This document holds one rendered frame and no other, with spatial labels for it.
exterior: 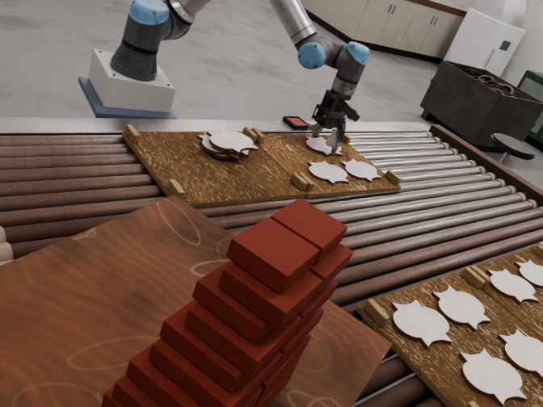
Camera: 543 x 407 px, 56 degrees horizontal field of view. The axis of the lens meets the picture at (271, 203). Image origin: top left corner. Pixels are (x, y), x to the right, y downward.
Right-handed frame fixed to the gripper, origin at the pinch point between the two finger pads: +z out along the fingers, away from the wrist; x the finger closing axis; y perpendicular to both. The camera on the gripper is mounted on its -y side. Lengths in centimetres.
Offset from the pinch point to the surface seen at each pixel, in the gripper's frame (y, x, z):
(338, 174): 9.0, 18.0, -0.4
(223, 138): 43.7, 2.8, -4.4
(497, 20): -674, -367, -8
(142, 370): 103, 81, -23
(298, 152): 13.4, 2.8, 0.6
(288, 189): 32.0, 22.5, 0.5
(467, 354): 28, 84, 0
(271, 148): 22.9, 0.7, 0.6
